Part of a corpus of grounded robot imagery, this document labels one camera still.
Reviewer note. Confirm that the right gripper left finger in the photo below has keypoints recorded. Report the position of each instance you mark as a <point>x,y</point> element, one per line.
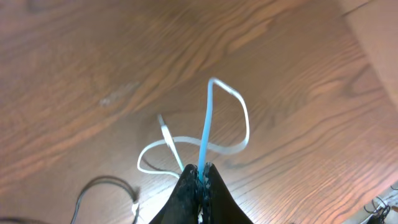
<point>182,205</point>

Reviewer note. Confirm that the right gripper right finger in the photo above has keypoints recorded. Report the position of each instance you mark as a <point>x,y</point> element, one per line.
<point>219,206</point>

